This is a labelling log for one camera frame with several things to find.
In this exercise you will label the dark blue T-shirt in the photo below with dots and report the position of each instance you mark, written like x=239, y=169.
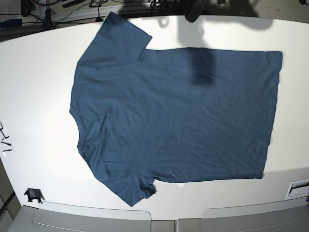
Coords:
x=177, y=115

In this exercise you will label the black plastic clip part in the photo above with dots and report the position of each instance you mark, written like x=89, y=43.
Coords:
x=34, y=194

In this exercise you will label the silver hex key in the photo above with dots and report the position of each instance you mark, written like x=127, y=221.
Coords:
x=9, y=147

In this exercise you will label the black hex key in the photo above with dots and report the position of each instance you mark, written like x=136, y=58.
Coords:
x=2, y=131

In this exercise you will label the grey left chair back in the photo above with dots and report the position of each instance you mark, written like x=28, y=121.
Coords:
x=38, y=220

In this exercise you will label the grey chair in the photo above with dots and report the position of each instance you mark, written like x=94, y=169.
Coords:
x=282, y=216
x=38, y=220

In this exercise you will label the grey right chair back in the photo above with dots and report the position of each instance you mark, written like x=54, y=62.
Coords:
x=282, y=216

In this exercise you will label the blue box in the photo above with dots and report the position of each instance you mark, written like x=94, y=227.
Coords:
x=11, y=23

